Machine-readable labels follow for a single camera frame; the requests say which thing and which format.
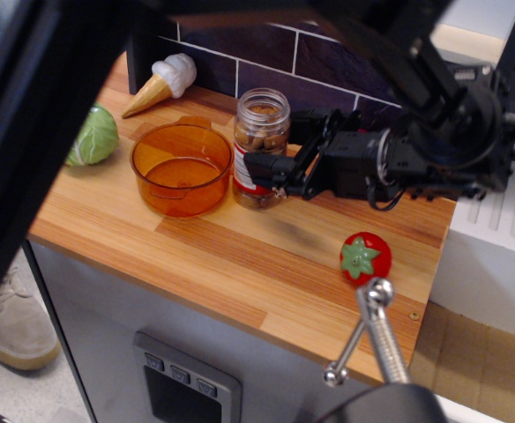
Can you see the toy ice cream cone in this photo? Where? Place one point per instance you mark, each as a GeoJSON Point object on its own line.
{"type": "Point", "coordinates": [170, 78]}

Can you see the red toy strawberry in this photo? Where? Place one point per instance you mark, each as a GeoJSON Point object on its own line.
{"type": "Point", "coordinates": [364, 256]}

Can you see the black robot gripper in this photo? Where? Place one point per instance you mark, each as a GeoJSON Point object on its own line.
{"type": "Point", "coordinates": [338, 155]}

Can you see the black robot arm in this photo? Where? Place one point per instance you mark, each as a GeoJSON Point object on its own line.
{"type": "Point", "coordinates": [55, 56]}

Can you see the beige suede shoe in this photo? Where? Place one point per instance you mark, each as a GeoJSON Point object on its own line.
{"type": "Point", "coordinates": [28, 340]}

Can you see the grey toy oven cabinet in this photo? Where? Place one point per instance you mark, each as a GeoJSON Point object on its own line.
{"type": "Point", "coordinates": [97, 315]}

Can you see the clear jar of almonds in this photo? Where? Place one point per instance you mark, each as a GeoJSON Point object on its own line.
{"type": "Point", "coordinates": [261, 125]}

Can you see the light wooden shelf board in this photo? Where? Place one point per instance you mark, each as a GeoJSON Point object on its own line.
{"type": "Point", "coordinates": [461, 46]}

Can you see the grey oven control panel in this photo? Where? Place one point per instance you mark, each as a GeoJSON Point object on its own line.
{"type": "Point", "coordinates": [181, 388]}

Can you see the orange transparent plastic pot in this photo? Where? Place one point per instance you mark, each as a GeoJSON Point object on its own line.
{"type": "Point", "coordinates": [182, 168]}

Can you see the black clamp base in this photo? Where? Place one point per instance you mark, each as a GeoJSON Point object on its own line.
{"type": "Point", "coordinates": [395, 402]}

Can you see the white toy sink block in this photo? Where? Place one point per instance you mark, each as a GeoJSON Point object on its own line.
{"type": "Point", "coordinates": [476, 273]}

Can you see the green toy cabbage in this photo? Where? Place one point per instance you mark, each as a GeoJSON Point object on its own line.
{"type": "Point", "coordinates": [97, 139]}

